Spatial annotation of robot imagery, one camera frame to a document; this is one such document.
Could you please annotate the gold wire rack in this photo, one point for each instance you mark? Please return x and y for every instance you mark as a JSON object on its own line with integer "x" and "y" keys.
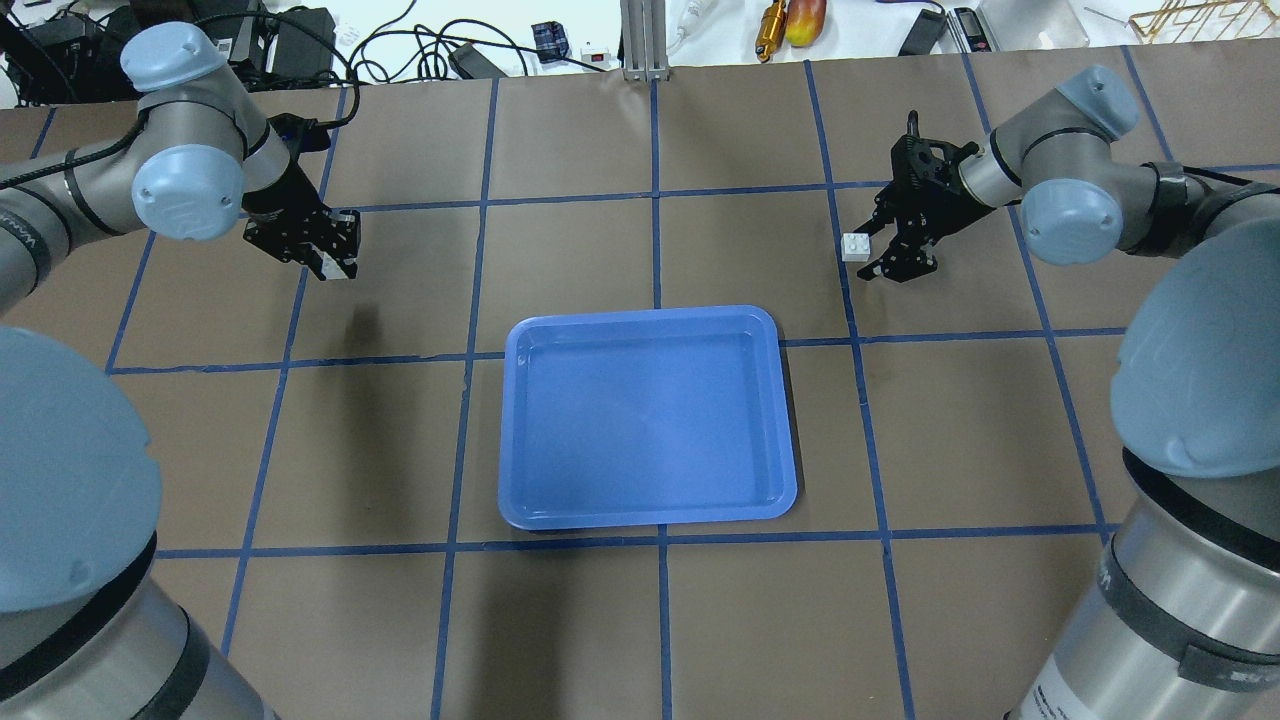
{"x": 1186, "y": 22}

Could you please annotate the aluminium profile post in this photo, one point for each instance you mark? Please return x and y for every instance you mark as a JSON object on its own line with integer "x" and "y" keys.
{"x": 643, "y": 50}

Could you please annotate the black power adapter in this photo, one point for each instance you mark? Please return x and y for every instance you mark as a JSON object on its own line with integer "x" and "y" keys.
{"x": 298, "y": 48}

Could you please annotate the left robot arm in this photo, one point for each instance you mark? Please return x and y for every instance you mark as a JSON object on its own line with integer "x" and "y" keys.
{"x": 88, "y": 633}

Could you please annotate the small blue box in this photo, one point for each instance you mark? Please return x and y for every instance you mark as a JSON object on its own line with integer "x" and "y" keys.
{"x": 550, "y": 42}

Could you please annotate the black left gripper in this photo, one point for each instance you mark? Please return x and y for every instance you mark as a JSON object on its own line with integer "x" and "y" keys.
{"x": 283, "y": 199}

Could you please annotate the blue plastic tray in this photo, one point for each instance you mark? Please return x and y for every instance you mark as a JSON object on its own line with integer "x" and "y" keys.
{"x": 645, "y": 417}

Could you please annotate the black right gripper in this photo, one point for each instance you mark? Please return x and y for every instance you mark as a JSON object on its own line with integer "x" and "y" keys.
{"x": 931, "y": 200}

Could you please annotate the red yellow fruit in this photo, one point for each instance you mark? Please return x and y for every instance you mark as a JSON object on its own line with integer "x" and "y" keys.
{"x": 805, "y": 23}

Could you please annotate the white block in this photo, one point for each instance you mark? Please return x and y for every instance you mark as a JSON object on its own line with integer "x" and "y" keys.
{"x": 855, "y": 247}

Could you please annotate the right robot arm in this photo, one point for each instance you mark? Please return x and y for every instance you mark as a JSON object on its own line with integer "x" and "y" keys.
{"x": 1181, "y": 619}

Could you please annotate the brass cylinder tool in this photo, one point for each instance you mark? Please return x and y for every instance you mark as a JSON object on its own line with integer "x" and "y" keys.
{"x": 771, "y": 31}

